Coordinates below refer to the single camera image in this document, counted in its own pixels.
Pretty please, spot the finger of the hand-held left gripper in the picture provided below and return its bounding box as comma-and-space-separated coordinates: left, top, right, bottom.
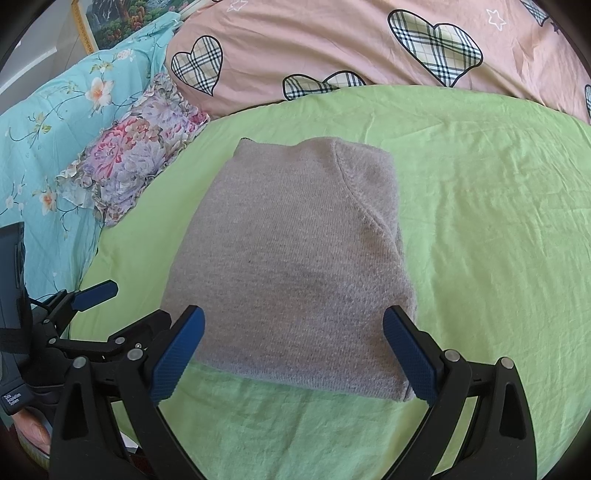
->
44, 279, 120, 328
46, 309, 172, 358

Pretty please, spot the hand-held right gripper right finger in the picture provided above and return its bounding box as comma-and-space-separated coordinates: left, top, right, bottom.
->
382, 305, 539, 480

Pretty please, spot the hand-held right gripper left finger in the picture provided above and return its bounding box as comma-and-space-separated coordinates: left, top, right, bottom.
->
48, 305, 206, 480

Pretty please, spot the grey knit sweater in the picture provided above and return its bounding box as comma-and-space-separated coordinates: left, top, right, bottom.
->
159, 136, 419, 402

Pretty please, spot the person's left forearm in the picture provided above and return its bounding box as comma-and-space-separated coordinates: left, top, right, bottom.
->
14, 408, 51, 462

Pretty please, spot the floral ruffled pillow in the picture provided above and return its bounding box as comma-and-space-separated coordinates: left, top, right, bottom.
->
55, 71, 211, 229

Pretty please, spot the green bed sheet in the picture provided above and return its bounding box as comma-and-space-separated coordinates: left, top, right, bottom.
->
69, 85, 591, 480

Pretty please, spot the teal floral blanket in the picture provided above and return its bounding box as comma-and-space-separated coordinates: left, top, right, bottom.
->
0, 11, 183, 301

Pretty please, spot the pink quilt with plaid hearts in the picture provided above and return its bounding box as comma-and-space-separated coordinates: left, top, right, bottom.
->
166, 0, 591, 125

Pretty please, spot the framed wall painting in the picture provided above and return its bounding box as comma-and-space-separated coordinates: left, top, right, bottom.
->
71, 0, 208, 54

